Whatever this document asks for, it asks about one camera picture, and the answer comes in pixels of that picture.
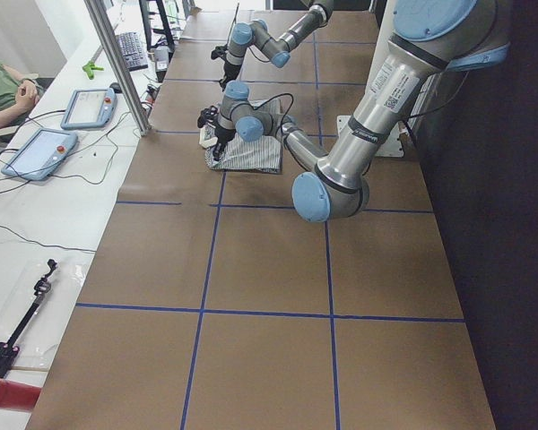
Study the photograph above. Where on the black computer mouse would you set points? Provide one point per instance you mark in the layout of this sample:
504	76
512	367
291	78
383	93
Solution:
115	86

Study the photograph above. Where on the far teach pendant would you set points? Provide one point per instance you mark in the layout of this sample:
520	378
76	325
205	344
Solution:
89	109

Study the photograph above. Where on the green clamp tool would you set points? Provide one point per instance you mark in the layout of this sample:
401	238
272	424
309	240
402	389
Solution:
90	69

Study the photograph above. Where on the navy white striped polo shirt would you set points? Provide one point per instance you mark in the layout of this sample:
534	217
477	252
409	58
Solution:
263	155

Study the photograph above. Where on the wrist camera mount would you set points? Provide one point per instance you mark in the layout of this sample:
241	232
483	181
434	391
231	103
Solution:
208	116
220	52

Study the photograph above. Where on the red cylinder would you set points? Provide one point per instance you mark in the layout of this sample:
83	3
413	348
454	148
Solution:
18	396

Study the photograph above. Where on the teach pendant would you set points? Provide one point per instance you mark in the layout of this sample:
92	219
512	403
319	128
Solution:
89	109
41	155

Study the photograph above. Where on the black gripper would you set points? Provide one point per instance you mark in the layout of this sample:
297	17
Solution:
229	71
221	133

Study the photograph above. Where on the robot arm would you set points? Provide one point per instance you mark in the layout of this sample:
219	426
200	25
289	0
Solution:
244	35
429	37

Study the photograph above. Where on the black keyboard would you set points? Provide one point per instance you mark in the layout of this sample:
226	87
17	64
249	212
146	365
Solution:
132	51

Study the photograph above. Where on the person in green shirt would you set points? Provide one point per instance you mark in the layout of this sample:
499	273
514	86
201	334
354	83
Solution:
19	94

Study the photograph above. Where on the near teach pendant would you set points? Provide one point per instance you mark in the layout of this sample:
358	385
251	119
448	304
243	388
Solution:
41	155

